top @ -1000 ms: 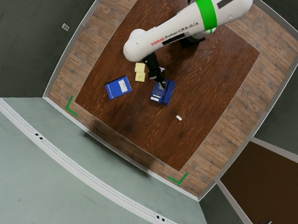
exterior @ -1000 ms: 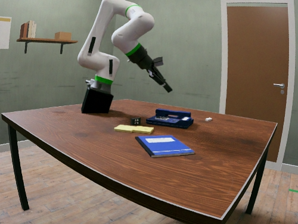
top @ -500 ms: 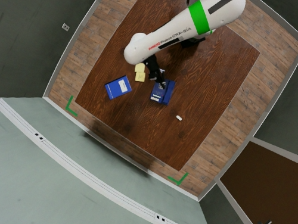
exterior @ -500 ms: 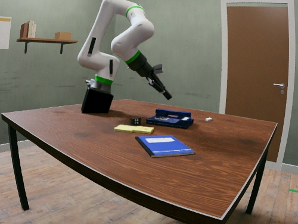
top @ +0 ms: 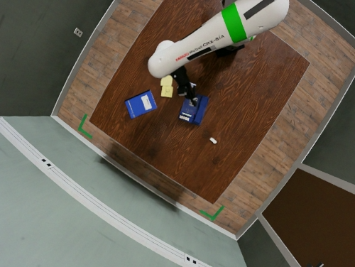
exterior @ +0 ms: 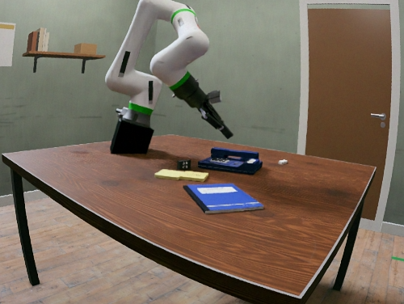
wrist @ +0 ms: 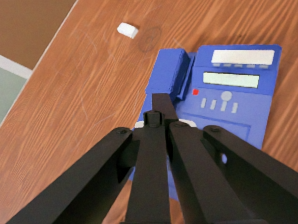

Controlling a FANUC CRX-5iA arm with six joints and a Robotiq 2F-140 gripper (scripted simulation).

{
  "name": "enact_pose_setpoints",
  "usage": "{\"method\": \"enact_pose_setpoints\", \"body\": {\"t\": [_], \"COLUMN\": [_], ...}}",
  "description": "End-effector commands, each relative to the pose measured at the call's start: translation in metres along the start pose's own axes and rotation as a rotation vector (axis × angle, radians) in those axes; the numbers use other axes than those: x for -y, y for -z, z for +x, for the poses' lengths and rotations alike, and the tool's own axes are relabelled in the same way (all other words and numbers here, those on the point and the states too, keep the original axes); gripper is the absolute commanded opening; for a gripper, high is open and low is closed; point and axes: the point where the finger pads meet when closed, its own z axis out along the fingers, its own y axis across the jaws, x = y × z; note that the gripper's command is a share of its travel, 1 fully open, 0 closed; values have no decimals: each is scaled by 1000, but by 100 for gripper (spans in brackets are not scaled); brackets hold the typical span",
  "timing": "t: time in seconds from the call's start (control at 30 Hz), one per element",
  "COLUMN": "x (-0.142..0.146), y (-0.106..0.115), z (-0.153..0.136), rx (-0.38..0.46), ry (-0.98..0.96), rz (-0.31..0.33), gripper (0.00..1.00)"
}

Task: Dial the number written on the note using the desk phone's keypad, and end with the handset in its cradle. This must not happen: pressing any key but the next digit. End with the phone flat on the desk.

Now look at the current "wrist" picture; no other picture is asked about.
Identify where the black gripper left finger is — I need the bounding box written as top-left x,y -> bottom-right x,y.
5,93 -> 171,224

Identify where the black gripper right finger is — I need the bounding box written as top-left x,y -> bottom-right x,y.
160,93 -> 298,224

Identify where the blue desk phone body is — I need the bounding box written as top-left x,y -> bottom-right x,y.
173,44 -> 282,150

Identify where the blue telephone handset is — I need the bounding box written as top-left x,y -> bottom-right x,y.
137,49 -> 190,122

